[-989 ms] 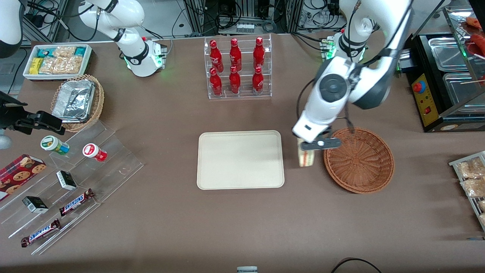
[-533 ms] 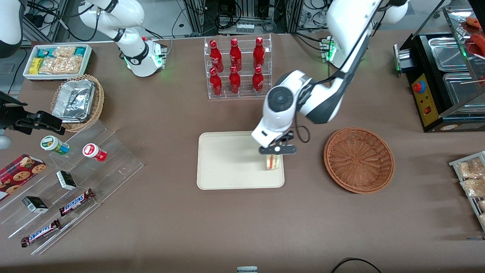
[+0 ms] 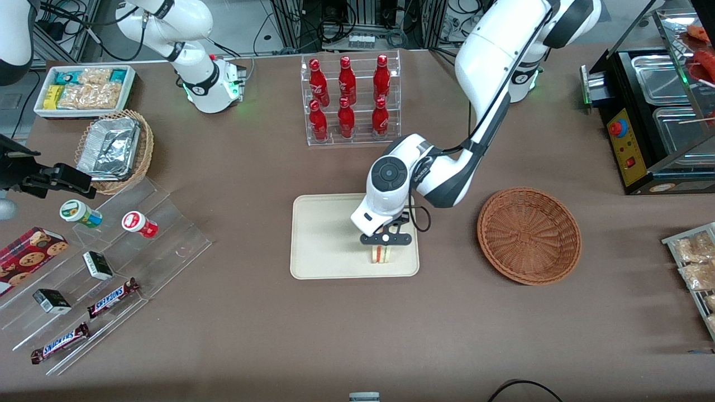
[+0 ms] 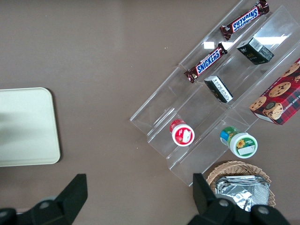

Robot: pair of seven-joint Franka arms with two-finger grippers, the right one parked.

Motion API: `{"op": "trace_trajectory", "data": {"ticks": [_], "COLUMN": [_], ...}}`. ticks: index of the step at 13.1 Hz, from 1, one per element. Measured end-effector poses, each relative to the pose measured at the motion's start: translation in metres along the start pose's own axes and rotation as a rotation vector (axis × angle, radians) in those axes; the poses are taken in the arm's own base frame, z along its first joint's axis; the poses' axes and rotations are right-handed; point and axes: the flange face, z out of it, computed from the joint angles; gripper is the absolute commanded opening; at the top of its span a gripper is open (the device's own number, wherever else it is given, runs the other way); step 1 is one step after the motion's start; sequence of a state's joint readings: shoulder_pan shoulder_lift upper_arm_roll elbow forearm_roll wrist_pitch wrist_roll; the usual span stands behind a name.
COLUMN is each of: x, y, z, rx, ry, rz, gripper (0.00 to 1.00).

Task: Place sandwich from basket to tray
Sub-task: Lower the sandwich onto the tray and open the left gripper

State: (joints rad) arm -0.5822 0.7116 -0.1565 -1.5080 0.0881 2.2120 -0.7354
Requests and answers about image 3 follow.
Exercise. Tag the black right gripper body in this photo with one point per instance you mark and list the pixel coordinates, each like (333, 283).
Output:
(18, 174)

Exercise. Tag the triangular sandwich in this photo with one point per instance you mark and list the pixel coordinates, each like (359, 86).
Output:
(381, 254)

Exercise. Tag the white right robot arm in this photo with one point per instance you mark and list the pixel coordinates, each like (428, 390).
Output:
(201, 84)

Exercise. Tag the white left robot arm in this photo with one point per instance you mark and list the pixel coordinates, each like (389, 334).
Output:
(491, 50)

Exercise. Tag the beige rectangular tray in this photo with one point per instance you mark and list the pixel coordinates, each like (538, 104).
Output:
(324, 240)

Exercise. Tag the light wicker basket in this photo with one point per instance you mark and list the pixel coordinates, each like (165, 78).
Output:
(146, 151)

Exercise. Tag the round brown wicker basket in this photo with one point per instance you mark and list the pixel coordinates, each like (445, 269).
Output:
(528, 237)

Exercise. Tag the green lid cup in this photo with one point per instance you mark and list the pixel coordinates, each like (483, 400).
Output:
(77, 211)

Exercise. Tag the stack of foil trays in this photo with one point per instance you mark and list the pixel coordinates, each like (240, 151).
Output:
(109, 149)

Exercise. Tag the red lid cup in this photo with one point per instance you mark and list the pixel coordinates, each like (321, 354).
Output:
(137, 222)

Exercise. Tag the small black box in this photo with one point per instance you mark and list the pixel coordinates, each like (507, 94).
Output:
(51, 301)
(98, 266)

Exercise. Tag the white snack bin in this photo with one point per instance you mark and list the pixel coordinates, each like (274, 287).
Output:
(40, 100)

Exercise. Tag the large clear cracker bag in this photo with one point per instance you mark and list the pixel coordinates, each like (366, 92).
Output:
(92, 96)

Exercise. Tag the yellow snack pack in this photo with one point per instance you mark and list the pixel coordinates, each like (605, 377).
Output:
(53, 96)

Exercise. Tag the red chocolate cookie box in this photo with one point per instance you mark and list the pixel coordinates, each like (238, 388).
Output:
(28, 257)

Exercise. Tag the teal snack pack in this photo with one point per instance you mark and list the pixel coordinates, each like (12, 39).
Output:
(67, 77)

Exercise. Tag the clear bag of crackers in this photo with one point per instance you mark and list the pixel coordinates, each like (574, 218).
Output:
(96, 75)

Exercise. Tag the clear acrylic stepped shelf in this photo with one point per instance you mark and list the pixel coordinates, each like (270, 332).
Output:
(167, 245)

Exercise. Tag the clear acrylic bottle rack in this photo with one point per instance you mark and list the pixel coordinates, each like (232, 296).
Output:
(360, 137)

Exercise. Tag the Snickers bar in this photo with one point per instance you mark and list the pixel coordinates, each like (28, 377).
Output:
(110, 298)
(58, 343)

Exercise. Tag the red cola bottle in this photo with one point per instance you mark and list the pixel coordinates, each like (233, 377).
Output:
(347, 81)
(381, 78)
(318, 124)
(346, 121)
(380, 120)
(318, 84)

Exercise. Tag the small grey device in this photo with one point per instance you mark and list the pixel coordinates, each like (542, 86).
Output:
(364, 397)

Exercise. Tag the white power strip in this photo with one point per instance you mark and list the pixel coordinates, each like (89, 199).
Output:
(361, 41)

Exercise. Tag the black hot food display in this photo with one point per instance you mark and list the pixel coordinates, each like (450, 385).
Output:
(631, 162)

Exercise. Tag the clear bag of snacks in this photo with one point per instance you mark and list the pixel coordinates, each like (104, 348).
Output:
(699, 276)
(695, 248)
(711, 324)
(710, 303)

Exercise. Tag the steel food pan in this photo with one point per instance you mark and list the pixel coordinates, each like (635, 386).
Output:
(678, 131)
(659, 81)

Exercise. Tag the red sausage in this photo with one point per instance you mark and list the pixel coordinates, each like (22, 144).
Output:
(705, 58)

